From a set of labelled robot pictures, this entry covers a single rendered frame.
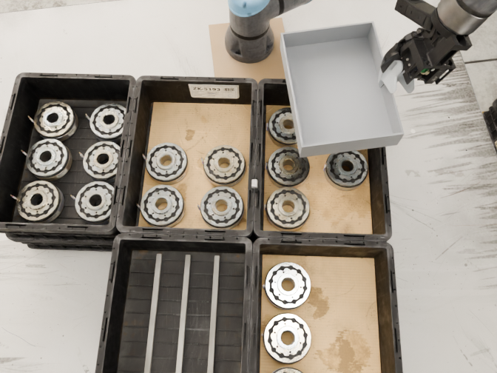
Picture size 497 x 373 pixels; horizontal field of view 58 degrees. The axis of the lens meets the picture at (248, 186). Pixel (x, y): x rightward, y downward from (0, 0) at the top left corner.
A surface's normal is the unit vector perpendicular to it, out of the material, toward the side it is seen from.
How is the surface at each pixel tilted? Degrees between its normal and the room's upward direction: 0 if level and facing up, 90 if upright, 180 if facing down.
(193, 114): 0
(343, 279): 0
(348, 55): 2
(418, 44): 17
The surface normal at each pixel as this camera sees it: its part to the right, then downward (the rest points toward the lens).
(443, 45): -0.94, 0.07
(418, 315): -0.01, -0.35
